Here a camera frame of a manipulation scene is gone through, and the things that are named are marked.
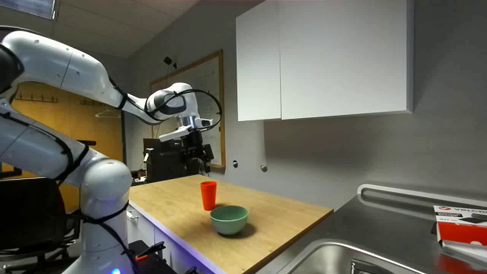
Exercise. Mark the narrow white cabinet door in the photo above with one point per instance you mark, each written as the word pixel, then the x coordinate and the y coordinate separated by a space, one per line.
pixel 258 61

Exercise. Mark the small dark wall camera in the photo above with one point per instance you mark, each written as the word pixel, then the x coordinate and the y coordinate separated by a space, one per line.
pixel 170 61

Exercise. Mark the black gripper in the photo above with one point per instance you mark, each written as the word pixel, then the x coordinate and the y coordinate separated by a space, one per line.
pixel 196 142

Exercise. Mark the wall coat hook rack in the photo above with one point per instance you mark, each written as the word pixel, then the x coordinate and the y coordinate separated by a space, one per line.
pixel 36 98

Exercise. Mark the black office chair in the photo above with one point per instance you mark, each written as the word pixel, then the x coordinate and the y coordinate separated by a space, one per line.
pixel 31 214

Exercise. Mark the stainless steel sink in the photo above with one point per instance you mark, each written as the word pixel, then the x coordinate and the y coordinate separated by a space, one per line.
pixel 345 261

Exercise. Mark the white wall cabinet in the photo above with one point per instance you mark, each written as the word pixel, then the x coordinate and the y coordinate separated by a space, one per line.
pixel 345 55

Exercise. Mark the black monitor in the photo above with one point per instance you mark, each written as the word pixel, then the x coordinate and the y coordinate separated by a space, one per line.
pixel 162 162

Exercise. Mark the red and white box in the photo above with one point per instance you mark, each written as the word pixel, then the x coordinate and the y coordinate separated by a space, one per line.
pixel 465 230

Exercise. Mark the metal backsplash rail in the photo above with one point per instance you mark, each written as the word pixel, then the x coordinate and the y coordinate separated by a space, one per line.
pixel 406 195

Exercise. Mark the yellow wooden door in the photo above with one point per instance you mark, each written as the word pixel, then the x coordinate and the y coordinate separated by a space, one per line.
pixel 81 127

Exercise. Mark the green bowl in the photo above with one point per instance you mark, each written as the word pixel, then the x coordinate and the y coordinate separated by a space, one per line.
pixel 229 221

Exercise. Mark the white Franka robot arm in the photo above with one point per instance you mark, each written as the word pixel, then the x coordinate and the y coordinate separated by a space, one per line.
pixel 51 61

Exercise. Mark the white counter base cabinet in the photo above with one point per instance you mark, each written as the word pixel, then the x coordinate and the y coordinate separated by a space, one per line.
pixel 153 230

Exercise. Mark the wood framed whiteboard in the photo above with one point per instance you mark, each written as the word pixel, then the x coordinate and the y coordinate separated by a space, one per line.
pixel 208 77

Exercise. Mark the ceiling light panel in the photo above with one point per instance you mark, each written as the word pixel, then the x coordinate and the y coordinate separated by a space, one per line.
pixel 31 7

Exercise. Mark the round metal wall knob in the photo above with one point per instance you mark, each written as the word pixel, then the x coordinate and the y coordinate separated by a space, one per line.
pixel 264 168
pixel 235 163

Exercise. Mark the black device with red part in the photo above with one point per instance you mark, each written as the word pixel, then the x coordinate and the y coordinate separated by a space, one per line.
pixel 150 259

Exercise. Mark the orange plastic cup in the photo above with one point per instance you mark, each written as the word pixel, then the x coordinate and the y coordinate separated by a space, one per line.
pixel 209 195

